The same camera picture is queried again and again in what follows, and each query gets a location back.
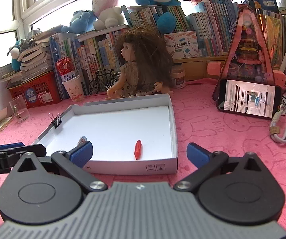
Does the pink white bunny plush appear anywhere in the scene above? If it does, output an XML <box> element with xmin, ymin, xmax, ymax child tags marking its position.
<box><xmin>92</xmin><ymin>0</ymin><xmax>124</xmax><ymax>31</ymax></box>

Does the pink bunny table cloth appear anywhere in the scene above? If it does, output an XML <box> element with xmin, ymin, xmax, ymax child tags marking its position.
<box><xmin>0</xmin><ymin>79</ymin><xmax>286</xmax><ymax>229</ymax></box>

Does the white paper cup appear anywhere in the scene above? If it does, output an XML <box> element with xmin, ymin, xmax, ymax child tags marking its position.
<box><xmin>62</xmin><ymin>75</ymin><xmax>84</xmax><ymax>103</ymax></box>

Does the brown haired doll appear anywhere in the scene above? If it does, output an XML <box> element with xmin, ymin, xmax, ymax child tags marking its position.
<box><xmin>106</xmin><ymin>27</ymin><xmax>173</xmax><ymax>100</ymax></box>

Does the white cardboard box tray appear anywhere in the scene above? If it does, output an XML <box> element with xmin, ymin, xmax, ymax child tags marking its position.
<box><xmin>35</xmin><ymin>94</ymin><xmax>178</xmax><ymax>175</ymax></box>

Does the small lidded jar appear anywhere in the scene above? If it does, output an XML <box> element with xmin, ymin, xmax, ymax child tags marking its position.
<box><xmin>171</xmin><ymin>65</ymin><xmax>186</xmax><ymax>89</ymax></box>

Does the small blue bear plush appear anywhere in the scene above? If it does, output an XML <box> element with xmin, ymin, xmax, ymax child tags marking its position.
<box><xmin>61</xmin><ymin>10</ymin><xmax>96</xmax><ymax>34</ymax></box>

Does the red plastic crate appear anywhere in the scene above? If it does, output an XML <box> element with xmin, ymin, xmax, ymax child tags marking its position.
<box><xmin>7</xmin><ymin>71</ymin><xmax>61</xmax><ymax>108</ymax></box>

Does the black binder clip on tray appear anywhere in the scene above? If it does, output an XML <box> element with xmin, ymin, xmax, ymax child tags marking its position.
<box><xmin>48</xmin><ymin>112</ymin><xmax>62</xmax><ymax>129</ymax></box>

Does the white lanyard cord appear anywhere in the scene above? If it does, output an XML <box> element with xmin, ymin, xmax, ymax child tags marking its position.
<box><xmin>269</xmin><ymin>105</ymin><xmax>286</xmax><ymax>155</ymax></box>

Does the pink triangular dollhouse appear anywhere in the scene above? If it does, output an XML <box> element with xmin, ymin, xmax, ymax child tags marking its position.
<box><xmin>212</xmin><ymin>5</ymin><xmax>286</xmax><ymax>100</ymax></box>

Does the red crayon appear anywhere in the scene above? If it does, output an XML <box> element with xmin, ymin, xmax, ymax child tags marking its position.
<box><xmin>134</xmin><ymin>140</ymin><xmax>142</xmax><ymax>160</ymax></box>

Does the red beer can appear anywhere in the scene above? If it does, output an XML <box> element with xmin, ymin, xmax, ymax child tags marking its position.
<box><xmin>56</xmin><ymin>57</ymin><xmax>76</xmax><ymax>82</ymax></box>

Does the stack of books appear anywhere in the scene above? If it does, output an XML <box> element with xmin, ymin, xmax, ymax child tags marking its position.
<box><xmin>17</xmin><ymin>25</ymin><xmax>62</xmax><ymax>82</ymax></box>

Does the clear acrylic block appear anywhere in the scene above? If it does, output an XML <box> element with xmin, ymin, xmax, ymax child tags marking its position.
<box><xmin>9</xmin><ymin>94</ymin><xmax>30</xmax><ymax>123</ymax></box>

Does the blue white plush on books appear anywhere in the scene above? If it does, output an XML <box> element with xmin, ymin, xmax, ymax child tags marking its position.
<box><xmin>7</xmin><ymin>39</ymin><xmax>27</xmax><ymax>71</ymax></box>

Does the smartphone playing video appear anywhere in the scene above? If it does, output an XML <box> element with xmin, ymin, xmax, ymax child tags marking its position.
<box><xmin>217</xmin><ymin>79</ymin><xmax>282</xmax><ymax>119</ymax></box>

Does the white illustrated box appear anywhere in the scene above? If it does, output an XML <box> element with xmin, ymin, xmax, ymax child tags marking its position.
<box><xmin>164</xmin><ymin>31</ymin><xmax>200</xmax><ymax>59</ymax></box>

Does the miniature black bicycle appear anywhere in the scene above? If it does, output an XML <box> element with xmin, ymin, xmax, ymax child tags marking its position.
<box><xmin>89</xmin><ymin>69</ymin><xmax>120</xmax><ymax>94</ymax></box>

